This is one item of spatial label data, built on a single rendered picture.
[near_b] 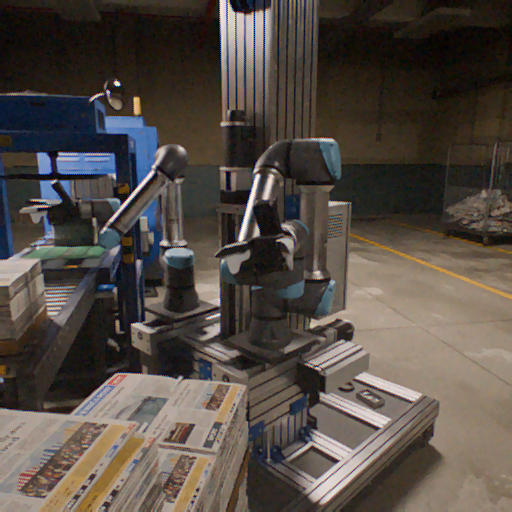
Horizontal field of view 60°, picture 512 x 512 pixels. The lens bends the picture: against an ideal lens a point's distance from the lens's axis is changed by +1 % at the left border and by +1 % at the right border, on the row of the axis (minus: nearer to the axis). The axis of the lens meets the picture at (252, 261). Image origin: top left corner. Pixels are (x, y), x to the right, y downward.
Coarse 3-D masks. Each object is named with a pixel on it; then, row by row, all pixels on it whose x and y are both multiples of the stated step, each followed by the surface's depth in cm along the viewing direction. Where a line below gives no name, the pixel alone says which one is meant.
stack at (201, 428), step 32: (128, 384) 117; (160, 384) 117; (192, 384) 117; (224, 384) 116; (96, 416) 102; (128, 416) 102; (160, 416) 102; (192, 416) 102; (224, 416) 102; (160, 448) 91; (192, 448) 91; (224, 448) 95; (192, 480) 82; (224, 480) 97
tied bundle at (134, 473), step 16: (128, 448) 54; (144, 448) 54; (112, 464) 51; (128, 464) 51; (144, 464) 54; (112, 480) 49; (128, 480) 50; (144, 480) 54; (160, 480) 58; (96, 496) 46; (112, 496) 46; (128, 496) 50; (144, 496) 54; (160, 496) 59
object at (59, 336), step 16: (96, 272) 246; (80, 288) 214; (96, 288) 242; (64, 304) 190; (80, 304) 198; (64, 320) 171; (80, 320) 197; (48, 336) 156; (64, 336) 167; (32, 352) 143; (48, 352) 145; (64, 352) 166; (32, 368) 132; (48, 368) 144; (32, 384) 130; (48, 384) 144; (32, 400) 132
